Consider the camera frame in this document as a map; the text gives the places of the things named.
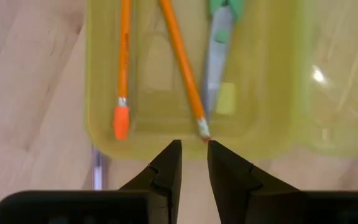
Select orange pencil with eraser cap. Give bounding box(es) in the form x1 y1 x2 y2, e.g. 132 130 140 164
112 0 133 141

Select yellow translucent pencil case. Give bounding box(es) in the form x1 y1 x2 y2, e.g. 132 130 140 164
84 0 358 161

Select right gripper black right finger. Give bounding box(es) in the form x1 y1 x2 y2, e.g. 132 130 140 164
206 139 307 224

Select green-handled scissors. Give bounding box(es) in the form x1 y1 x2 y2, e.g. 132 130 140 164
201 0 246 118

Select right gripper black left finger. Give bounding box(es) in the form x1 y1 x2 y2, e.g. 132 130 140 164
119 139 183 224

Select clear pen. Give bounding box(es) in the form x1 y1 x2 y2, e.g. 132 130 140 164
91 146 105 190

